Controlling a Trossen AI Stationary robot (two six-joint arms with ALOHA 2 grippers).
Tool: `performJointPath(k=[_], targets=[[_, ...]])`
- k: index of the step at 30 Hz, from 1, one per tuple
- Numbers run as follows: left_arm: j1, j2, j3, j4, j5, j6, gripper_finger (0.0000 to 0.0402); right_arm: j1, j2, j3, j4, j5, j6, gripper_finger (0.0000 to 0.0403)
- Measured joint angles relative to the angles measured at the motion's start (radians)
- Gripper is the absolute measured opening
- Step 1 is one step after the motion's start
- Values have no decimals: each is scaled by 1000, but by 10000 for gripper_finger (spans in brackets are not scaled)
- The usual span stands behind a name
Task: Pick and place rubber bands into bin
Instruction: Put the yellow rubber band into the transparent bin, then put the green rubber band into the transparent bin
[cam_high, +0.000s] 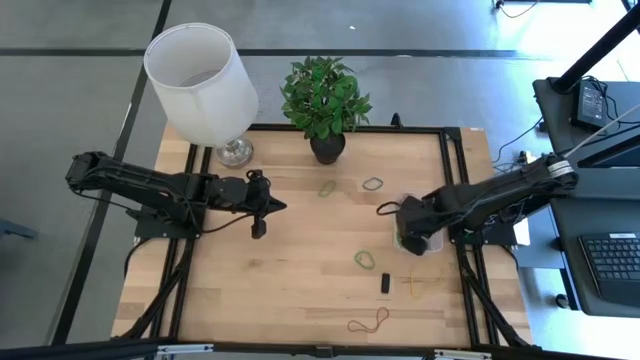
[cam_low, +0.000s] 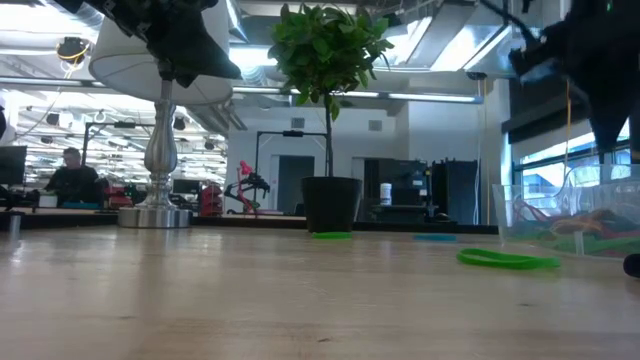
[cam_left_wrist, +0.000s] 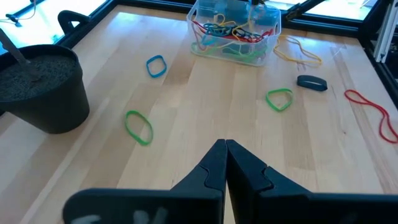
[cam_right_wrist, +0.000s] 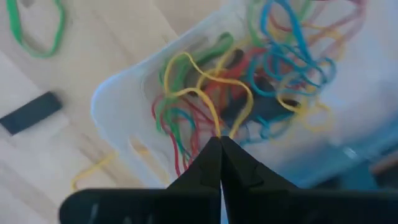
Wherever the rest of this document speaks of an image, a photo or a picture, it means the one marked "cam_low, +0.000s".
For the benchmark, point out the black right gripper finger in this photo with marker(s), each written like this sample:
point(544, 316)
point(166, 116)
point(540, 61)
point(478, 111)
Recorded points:
point(610, 125)

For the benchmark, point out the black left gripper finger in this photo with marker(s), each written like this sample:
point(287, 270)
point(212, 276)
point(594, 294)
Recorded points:
point(195, 50)

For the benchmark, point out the yellow rubber band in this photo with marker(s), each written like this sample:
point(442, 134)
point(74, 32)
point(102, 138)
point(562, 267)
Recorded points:
point(582, 225)

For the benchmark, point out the red rubber band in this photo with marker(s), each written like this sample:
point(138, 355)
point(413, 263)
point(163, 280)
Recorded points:
point(617, 232)
point(525, 207)

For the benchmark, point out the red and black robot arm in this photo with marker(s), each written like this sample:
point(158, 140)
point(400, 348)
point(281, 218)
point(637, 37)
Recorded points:
point(256, 181)

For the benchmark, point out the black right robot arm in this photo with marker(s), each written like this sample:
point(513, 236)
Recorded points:
point(615, 10)

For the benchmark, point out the background black robot arm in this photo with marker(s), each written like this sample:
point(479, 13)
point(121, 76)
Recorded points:
point(135, 192)

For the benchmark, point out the clear plastic bin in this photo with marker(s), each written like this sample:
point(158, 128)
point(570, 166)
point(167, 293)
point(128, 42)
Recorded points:
point(505, 210)

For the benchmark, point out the blue rubber band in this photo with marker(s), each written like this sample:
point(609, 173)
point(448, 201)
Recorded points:
point(434, 238)

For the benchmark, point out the silver table lamp white shade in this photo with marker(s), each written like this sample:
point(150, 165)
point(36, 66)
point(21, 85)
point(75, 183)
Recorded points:
point(115, 65)

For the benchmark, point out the window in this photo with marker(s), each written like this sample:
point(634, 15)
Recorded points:
point(550, 152)

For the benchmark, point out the red tool stack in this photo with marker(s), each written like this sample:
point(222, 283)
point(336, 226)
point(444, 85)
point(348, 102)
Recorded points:
point(211, 200)

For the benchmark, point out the dark doorway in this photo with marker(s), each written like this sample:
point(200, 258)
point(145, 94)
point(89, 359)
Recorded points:
point(295, 185)

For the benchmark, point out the black panel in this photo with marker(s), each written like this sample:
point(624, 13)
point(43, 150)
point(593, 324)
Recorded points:
point(455, 192)

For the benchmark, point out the person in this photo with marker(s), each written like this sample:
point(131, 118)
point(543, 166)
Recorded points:
point(75, 180)

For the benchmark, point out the long ceiling light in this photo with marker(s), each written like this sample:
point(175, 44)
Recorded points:
point(430, 97)

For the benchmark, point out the black computer mouse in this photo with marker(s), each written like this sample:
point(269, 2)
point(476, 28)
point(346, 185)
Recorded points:
point(443, 218)

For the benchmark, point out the black computer monitor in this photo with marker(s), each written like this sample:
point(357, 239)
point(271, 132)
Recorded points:
point(12, 165)

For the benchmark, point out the potted tree black pot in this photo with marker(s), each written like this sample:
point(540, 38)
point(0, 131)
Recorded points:
point(330, 205)

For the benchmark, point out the black cabinet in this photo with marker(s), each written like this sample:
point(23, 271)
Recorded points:
point(400, 175)

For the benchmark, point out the white wipes canister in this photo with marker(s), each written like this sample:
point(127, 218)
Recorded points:
point(385, 195)

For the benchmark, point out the black camera stand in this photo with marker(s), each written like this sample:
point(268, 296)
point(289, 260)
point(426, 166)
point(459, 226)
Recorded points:
point(120, 124)
point(292, 133)

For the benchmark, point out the wall air vent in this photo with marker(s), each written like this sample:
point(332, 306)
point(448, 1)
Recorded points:
point(375, 125)
point(298, 123)

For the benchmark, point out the dome ceiling camera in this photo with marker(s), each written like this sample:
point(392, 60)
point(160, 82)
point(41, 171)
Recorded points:
point(476, 76)

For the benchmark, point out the silver ceiling duct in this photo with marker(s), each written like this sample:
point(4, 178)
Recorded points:
point(450, 40)

